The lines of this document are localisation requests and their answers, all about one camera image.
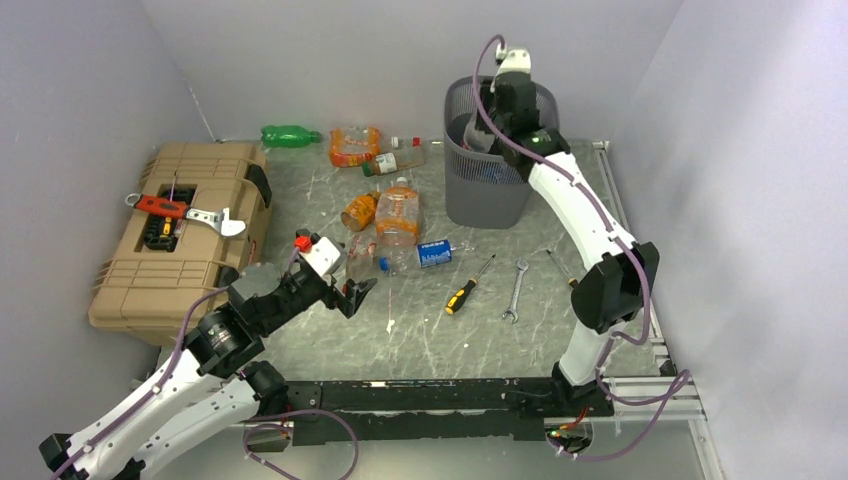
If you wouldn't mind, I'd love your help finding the milk bottle red label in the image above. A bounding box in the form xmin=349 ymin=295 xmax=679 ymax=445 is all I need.
xmin=345 ymin=232 xmax=377 ymax=282

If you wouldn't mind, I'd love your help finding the small blue label bottle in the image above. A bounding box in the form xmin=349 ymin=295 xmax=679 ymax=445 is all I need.
xmin=416 ymin=239 xmax=453 ymax=268

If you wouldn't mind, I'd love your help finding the large orange label bottle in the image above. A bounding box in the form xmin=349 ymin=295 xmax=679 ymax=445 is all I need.
xmin=375 ymin=177 xmax=421 ymax=247

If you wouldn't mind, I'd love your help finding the brown tea bottle green cap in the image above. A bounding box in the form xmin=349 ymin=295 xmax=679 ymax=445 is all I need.
xmin=361 ymin=146 xmax=426 ymax=177

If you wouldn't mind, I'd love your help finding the clear bottle red label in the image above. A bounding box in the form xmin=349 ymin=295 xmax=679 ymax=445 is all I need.
xmin=461 ymin=113 xmax=496 ymax=154

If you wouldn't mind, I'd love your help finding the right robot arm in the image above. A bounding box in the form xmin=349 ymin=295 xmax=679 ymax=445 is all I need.
xmin=482 ymin=71 xmax=660 ymax=415

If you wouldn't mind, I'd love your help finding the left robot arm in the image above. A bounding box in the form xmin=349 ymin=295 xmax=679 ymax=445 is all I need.
xmin=39 ymin=259 xmax=377 ymax=479

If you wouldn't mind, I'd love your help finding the grey mesh waste bin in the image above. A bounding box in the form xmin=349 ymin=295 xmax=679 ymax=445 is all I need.
xmin=443 ymin=77 xmax=533 ymax=229

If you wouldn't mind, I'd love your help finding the yellow black screwdriver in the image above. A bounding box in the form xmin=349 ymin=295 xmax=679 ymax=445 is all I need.
xmin=445 ymin=254 xmax=496 ymax=315
xmin=546 ymin=249 xmax=578 ymax=289

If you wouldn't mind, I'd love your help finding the orange wrapped bottle pack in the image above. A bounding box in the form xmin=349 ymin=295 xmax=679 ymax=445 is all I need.
xmin=328 ymin=126 xmax=383 ymax=168

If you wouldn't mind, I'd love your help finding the clear bottle red cap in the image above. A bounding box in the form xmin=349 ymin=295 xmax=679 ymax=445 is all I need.
xmin=389 ymin=136 xmax=444 ymax=156

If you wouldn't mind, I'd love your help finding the silver combination spanner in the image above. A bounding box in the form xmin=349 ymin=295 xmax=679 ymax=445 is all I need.
xmin=502 ymin=258 xmax=529 ymax=324

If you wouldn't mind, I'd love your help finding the green plastic bottle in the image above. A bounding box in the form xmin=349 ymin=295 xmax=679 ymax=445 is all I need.
xmin=261 ymin=125 xmax=323 ymax=149

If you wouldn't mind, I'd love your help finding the tan plastic toolbox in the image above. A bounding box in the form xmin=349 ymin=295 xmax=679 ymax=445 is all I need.
xmin=88 ymin=142 xmax=272 ymax=346

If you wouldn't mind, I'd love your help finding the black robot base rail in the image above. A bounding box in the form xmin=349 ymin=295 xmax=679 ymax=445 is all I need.
xmin=259 ymin=377 xmax=614 ymax=446

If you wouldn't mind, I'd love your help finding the red handled adjustable wrench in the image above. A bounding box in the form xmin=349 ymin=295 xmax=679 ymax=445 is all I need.
xmin=124 ymin=193 xmax=247 ymax=238

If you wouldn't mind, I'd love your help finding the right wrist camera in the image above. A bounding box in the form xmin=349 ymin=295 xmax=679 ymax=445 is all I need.
xmin=495 ymin=44 xmax=532 ymax=77

